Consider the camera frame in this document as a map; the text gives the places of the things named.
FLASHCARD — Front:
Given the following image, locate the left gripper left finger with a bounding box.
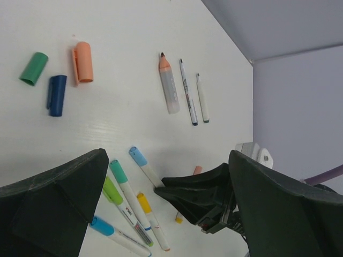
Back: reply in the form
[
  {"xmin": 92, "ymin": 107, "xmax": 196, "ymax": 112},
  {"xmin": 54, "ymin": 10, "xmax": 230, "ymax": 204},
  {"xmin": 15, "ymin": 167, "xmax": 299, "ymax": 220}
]
[{"xmin": 1, "ymin": 148, "xmax": 109, "ymax": 256}]

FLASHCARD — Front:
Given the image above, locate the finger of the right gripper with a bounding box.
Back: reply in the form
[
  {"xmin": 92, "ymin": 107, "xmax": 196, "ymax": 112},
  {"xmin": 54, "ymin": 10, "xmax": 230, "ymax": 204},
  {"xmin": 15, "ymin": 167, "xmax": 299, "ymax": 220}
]
[{"xmin": 154, "ymin": 163, "xmax": 230, "ymax": 233}]

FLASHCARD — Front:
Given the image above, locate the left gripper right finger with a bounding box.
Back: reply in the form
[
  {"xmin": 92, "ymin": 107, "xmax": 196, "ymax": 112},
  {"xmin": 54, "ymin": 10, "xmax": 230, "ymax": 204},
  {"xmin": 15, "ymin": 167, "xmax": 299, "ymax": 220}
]
[{"xmin": 228, "ymin": 150, "xmax": 342, "ymax": 256}]

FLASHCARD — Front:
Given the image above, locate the yellow cap pen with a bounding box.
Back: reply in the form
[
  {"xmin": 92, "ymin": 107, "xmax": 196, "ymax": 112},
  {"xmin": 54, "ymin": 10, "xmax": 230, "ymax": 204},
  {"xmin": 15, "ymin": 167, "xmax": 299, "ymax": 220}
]
[{"xmin": 137, "ymin": 193, "xmax": 170, "ymax": 252}]

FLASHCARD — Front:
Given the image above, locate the teal cap pen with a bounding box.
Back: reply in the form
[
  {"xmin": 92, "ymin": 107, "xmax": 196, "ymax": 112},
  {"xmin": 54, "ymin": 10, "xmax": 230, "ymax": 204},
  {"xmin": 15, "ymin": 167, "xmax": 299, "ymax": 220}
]
[{"xmin": 109, "ymin": 160, "xmax": 151, "ymax": 231}]

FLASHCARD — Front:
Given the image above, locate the dark green pen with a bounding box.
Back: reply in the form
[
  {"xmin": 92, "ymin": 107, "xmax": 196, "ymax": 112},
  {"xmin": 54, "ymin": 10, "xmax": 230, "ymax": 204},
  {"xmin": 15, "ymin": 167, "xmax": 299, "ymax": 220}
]
[{"xmin": 196, "ymin": 73, "xmax": 210, "ymax": 123}]

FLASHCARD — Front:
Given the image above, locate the dark blue pen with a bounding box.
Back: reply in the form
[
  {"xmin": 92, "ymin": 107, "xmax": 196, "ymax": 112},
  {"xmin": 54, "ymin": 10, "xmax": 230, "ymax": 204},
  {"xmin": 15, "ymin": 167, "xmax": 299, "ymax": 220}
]
[{"xmin": 180, "ymin": 59, "xmax": 198, "ymax": 126}]

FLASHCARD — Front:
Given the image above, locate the orange highlighter body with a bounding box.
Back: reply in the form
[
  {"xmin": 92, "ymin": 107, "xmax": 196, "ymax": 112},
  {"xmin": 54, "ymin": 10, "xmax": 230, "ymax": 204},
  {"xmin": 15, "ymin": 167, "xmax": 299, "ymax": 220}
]
[{"xmin": 159, "ymin": 52, "xmax": 180, "ymax": 114}]

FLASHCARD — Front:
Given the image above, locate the dark blue pen cap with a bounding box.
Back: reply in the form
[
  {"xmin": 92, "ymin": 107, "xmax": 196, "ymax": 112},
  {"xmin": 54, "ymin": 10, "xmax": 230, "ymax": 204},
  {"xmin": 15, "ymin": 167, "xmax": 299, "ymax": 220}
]
[{"xmin": 47, "ymin": 75, "xmax": 67, "ymax": 117}]

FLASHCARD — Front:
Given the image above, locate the dark green pen cap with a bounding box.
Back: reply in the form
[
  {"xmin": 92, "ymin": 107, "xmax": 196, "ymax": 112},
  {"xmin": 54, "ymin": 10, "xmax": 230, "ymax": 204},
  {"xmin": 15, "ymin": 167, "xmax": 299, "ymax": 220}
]
[{"xmin": 19, "ymin": 52, "xmax": 49, "ymax": 86}]

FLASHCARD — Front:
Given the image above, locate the orange highlighter cap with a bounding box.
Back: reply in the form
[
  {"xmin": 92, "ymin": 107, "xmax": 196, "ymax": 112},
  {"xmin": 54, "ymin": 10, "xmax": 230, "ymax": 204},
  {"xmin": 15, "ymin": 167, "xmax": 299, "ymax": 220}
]
[{"xmin": 72, "ymin": 41, "xmax": 94, "ymax": 85}]

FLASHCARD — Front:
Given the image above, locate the pink cap pen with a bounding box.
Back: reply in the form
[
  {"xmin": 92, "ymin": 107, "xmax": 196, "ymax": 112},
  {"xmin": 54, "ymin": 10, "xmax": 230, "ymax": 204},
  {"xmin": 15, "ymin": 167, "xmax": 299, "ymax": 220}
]
[{"xmin": 193, "ymin": 165, "xmax": 203, "ymax": 175}]

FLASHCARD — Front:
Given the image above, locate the light blue cap pen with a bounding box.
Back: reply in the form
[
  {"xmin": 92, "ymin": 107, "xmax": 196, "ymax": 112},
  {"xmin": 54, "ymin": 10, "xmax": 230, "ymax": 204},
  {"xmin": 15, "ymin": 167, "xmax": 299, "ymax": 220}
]
[{"xmin": 89, "ymin": 216, "xmax": 152, "ymax": 257}]

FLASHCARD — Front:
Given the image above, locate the light green cap pen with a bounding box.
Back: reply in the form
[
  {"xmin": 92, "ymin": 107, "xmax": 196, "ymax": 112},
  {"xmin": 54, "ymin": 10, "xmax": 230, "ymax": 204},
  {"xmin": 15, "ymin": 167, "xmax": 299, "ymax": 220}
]
[{"xmin": 102, "ymin": 176, "xmax": 154, "ymax": 247}]

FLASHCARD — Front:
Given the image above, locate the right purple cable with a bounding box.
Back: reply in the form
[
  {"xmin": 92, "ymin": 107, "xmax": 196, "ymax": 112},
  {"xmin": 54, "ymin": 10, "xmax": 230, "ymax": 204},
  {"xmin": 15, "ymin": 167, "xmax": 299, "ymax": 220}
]
[{"xmin": 305, "ymin": 163, "xmax": 343, "ymax": 185}]

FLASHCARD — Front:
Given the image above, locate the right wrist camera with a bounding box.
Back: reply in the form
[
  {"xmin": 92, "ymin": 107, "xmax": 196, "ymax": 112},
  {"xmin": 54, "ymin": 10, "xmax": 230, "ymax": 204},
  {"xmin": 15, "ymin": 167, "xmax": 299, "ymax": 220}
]
[{"xmin": 235, "ymin": 142, "xmax": 273, "ymax": 169}]

